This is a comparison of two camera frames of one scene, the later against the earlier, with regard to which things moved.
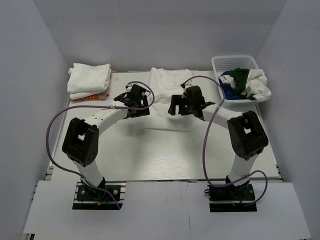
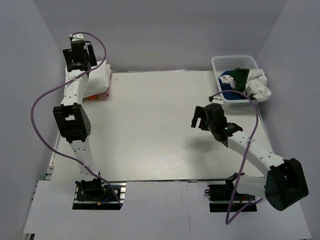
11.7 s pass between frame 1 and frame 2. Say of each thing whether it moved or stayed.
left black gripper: moved
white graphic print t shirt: moved
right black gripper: moved
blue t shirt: stayed
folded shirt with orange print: stayed
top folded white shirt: stayed
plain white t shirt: stayed
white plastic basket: stayed
